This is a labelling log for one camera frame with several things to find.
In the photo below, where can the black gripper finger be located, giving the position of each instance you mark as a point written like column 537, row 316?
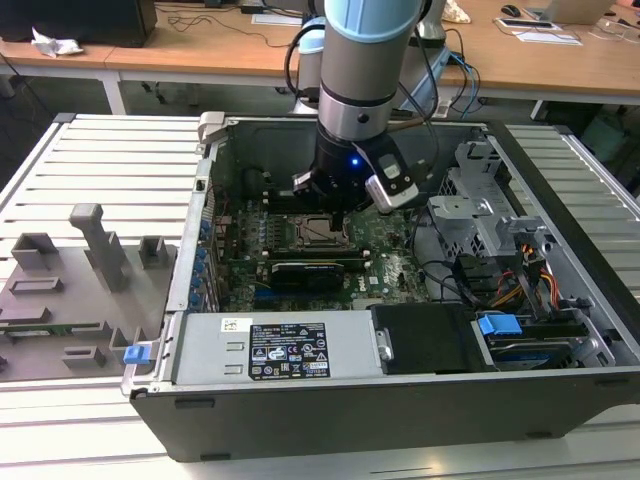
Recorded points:
column 306, row 185

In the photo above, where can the square silver CPU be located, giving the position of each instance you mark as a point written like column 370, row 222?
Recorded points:
column 320, row 230

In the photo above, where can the black RAM slot bank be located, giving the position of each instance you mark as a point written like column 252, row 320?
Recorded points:
column 357, row 262
column 280, row 202

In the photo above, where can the metal CPU socket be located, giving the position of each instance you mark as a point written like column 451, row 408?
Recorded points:
column 300, row 231

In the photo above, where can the black case fan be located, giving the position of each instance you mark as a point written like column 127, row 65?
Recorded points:
column 256, row 182

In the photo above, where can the black graphics card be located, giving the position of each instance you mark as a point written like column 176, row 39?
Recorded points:
column 307, row 277

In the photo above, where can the green motherboard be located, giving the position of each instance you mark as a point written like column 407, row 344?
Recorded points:
column 395, row 270

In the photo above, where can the grey metal disk bay cage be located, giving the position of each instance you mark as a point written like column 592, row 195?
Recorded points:
column 460, row 220

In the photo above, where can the wooden office desk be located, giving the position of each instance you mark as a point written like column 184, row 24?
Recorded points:
column 175, row 57
column 550, row 65

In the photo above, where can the black plastic shroud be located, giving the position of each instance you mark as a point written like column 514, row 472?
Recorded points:
column 425, row 340

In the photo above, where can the grey power supply unit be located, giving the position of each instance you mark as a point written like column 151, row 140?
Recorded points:
column 210, row 350

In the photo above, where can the hard disk in blue carrier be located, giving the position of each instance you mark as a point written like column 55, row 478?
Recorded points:
column 500, row 330

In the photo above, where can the black computer mouse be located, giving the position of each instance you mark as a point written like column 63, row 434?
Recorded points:
column 511, row 9

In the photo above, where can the flat white tablet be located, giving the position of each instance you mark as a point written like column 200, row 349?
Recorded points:
column 525, row 23

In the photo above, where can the blue plastic clip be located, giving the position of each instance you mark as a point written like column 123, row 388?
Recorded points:
column 136, row 355

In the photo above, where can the white paper sheet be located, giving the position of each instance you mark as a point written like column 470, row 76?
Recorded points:
column 547, row 37

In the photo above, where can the grey parts rack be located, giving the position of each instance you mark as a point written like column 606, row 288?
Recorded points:
column 75, row 300

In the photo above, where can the black box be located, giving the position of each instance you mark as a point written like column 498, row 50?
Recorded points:
column 75, row 22

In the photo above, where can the silver laptop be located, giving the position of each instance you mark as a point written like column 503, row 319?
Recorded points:
column 575, row 10

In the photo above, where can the crumpled white paper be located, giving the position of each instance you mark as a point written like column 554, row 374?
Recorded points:
column 55, row 45

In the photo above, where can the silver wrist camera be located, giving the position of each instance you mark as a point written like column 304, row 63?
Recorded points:
column 395, row 185

